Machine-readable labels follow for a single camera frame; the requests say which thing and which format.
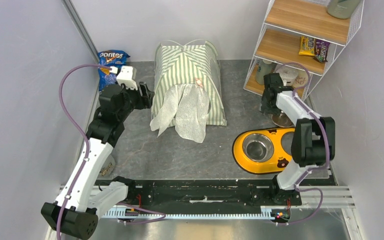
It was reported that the aluminium rail frame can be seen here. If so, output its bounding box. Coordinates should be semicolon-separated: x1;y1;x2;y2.
41;179;363;240

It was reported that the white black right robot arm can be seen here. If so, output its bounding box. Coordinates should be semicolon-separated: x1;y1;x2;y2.
260;73;336;205

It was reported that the white wire wooden shelf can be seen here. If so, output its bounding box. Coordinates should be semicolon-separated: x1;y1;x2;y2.
243;0;365;99

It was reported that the yellow pet bowl holder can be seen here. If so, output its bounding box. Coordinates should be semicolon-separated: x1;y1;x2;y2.
232;127;295;175

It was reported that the green bottle top shelf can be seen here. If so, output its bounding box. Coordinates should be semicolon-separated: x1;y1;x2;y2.
326;0;361;20

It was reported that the cream printed cup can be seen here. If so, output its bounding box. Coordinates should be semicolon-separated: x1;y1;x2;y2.
292;70;312;88

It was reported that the dark purple candy bag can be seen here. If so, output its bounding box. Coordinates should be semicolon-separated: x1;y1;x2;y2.
313;39;331;63

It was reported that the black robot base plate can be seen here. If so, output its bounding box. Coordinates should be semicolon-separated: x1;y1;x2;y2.
116;177;302;207

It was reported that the thin white tent pole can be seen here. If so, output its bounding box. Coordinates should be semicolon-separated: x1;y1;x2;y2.
154;38;220;67

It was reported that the steel bowl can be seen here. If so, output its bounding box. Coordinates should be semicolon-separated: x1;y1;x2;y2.
271;111;294;128
242;133;274;163

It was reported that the blue Doritos chip bag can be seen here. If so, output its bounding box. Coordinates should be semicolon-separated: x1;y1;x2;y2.
97;49;131;93

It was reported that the steel bowl front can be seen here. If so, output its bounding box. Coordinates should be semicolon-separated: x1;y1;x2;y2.
242;133;274;163

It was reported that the green striped pet tent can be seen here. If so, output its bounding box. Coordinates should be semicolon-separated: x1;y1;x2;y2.
150;39;227;143

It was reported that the white toilet paper roll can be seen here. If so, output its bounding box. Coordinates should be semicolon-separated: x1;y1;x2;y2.
274;64;299;86

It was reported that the green bottle shelf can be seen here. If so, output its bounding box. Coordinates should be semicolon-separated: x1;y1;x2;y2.
326;0;361;20
255;59;273;85

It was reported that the green bottle lower shelf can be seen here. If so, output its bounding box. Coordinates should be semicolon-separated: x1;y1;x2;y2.
255;59;273;85

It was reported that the yellow candy bag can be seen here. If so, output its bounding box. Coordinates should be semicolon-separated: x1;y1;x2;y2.
298;35;315;57

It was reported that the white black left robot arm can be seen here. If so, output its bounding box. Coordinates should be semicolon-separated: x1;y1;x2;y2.
41;80;154;240

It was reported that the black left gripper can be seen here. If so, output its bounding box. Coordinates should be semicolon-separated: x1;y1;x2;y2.
117;81;155;121

